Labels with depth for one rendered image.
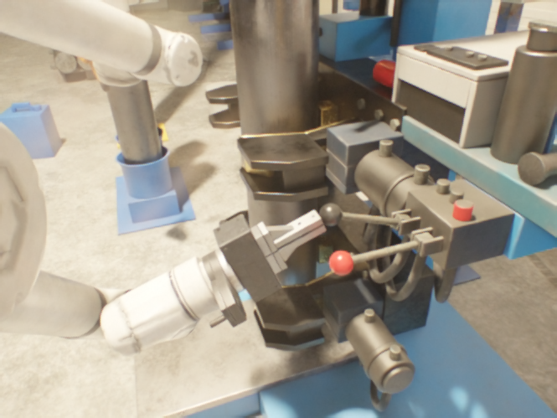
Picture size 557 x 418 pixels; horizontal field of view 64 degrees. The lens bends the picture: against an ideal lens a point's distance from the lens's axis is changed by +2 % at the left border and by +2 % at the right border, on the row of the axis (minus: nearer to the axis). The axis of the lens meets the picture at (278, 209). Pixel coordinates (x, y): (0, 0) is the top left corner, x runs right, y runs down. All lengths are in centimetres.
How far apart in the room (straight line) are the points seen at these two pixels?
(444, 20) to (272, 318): 87
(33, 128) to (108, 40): 307
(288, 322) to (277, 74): 63
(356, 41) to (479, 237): 77
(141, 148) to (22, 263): 222
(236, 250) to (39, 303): 26
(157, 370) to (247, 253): 105
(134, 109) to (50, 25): 176
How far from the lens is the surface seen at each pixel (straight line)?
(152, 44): 78
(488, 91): 82
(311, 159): 91
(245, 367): 159
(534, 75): 76
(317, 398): 155
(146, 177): 254
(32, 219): 30
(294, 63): 108
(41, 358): 207
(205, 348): 166
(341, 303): 120
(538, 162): 73
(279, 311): 122
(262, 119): 112
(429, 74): 89
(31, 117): 374
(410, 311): 131
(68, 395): 190
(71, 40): 70
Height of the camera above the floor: 139
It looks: 32 degrees down
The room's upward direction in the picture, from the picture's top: 3 degrees counter-clockwise
